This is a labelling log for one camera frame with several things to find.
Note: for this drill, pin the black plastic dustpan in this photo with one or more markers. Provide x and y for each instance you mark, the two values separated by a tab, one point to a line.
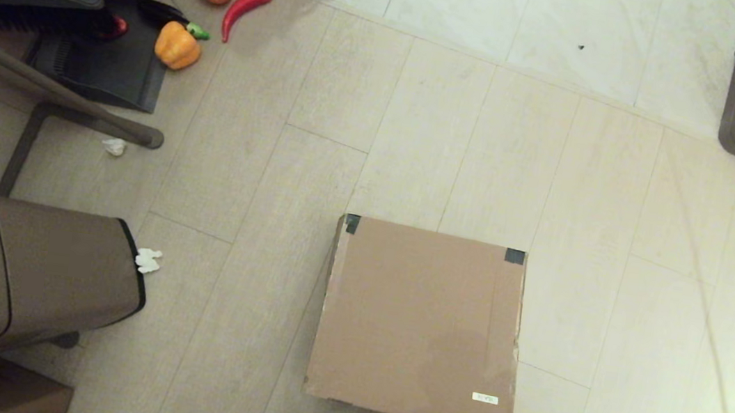
111	70

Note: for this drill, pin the brown trash bin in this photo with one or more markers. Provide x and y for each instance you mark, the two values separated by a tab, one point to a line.
51	266

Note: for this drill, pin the orange toy bell pepper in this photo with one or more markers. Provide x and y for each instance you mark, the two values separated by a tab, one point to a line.
177	46

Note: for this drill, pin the brown metal furniture frame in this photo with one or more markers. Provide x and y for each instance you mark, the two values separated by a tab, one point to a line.
72	101

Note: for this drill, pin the small red toy fruit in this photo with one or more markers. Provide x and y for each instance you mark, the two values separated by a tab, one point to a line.
119	27

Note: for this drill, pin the white crumpled tissue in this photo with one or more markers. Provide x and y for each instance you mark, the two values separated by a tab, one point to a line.
148	261
113	146

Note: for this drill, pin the dark toy eggplant green stem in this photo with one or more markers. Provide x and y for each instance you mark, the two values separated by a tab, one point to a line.
198	31

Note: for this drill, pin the red toy chili pepper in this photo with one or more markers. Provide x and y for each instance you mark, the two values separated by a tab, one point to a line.
245	3

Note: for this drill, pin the brown cardboard shoe box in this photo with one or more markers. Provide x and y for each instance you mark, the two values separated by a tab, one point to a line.
419	325

